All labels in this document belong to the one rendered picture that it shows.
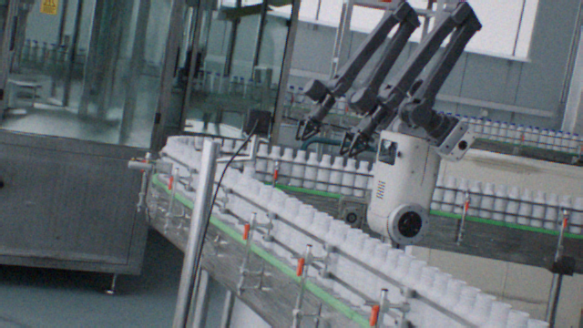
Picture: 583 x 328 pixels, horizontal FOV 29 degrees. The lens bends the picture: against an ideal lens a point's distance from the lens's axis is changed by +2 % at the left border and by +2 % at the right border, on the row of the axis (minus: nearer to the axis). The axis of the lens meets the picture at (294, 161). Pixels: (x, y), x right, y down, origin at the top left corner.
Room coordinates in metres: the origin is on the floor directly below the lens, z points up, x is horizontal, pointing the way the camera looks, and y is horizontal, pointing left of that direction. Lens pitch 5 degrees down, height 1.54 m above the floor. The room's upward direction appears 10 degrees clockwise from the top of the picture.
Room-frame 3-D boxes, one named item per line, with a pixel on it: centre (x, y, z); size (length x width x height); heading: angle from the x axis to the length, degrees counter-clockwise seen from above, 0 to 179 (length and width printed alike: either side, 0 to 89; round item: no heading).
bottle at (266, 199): (3.39, 0.06, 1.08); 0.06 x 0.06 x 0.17
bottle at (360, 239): (2.74, -0.20, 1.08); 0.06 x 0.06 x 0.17
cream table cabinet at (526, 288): (7.78, -1.50, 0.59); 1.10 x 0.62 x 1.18; 93
